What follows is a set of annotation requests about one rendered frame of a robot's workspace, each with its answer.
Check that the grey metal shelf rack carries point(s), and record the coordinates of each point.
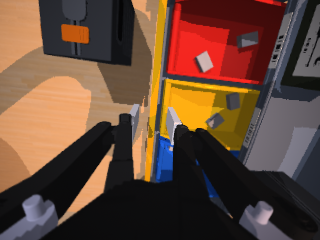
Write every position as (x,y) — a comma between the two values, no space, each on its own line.
(288,140)

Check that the orange bar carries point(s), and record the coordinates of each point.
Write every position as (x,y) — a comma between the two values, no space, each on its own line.
(155,83)

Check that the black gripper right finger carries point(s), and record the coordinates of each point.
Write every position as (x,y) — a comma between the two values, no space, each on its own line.
(263,212)

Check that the red open bin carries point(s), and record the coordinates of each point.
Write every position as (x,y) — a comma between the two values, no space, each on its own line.
(214,25)

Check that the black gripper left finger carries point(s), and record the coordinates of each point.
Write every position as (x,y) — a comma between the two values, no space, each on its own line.
(32,208)

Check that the yellow open bin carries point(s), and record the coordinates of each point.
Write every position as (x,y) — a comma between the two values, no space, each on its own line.
(195,103)

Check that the blue bin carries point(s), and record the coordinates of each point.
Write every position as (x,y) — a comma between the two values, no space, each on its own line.
(165,161)

